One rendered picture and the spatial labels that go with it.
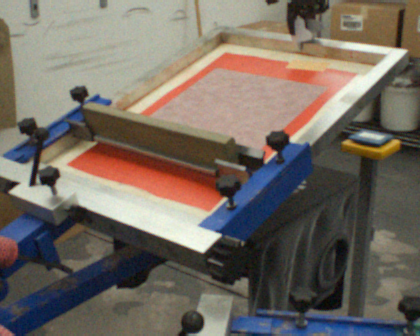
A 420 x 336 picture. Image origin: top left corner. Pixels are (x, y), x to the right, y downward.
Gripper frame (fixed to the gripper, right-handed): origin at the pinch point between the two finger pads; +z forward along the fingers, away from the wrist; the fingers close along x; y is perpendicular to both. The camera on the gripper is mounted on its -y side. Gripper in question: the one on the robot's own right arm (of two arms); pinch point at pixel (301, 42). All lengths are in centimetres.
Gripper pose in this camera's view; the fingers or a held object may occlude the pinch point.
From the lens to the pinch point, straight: 187.1
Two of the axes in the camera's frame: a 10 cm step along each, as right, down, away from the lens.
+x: 6.0, -5.1, 6.1
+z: 1.7, 8.3, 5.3
